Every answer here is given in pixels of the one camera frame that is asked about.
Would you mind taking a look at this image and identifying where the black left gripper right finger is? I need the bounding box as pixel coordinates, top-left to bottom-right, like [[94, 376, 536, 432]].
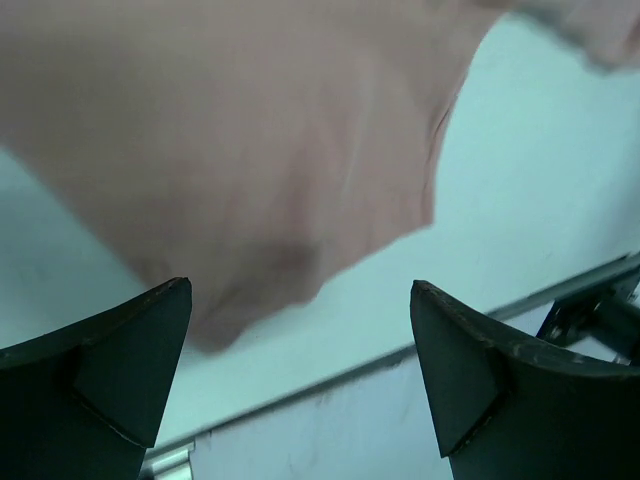
[[410, 281, 639, 479]]

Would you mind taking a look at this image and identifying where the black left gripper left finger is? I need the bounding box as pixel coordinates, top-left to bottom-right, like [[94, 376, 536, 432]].
[[1, 278, 192, 479]]

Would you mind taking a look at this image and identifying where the pink t shirt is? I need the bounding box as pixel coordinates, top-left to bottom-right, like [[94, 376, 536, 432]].
[[1, 1, 639, 349]]

